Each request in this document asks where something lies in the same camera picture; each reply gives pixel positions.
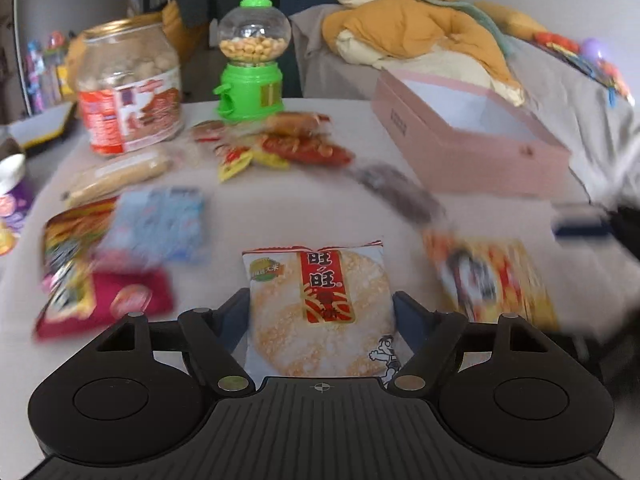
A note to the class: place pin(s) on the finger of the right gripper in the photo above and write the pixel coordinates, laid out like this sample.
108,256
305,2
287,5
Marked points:
580,222

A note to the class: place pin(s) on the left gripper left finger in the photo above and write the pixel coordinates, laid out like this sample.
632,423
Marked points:
210,337

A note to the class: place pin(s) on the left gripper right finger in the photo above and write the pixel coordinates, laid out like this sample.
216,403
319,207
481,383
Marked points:
433,338

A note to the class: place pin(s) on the white rice cracker packet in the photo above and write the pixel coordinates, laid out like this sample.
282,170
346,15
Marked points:
325,312

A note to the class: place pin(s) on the light blue snack packet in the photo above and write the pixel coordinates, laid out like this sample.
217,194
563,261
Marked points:
152,227

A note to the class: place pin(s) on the dark red snack bag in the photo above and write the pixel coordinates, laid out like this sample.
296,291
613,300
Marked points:
83,296

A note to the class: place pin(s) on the orange yellow snack packet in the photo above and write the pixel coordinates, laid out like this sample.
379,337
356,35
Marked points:
485,278

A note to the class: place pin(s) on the pink cardboard box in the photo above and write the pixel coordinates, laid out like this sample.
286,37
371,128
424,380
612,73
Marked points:
461,138

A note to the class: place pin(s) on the grey sofa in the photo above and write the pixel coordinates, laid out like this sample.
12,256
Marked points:
603,138

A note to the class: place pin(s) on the dark brown snack bar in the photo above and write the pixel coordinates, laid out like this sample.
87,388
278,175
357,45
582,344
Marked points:
412,202

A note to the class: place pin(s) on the colourful toy pile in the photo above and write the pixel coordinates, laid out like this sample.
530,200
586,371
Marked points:
591,64

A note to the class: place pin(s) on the small yellow red packet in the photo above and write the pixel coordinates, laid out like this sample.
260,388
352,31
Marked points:
232,160

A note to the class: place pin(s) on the long biscuit packet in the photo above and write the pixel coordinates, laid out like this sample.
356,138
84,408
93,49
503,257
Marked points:
115,175

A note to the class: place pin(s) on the red sausage snack packet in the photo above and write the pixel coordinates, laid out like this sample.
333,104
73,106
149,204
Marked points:
302,137

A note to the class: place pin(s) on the orange yellow blanket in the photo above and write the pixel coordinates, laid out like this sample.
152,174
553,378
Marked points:
451,38

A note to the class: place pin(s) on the large peanut jar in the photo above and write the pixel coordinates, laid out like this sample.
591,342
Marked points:
128,85

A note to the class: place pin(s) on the green gumball dispenser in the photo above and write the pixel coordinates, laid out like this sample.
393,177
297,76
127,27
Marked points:
252,37

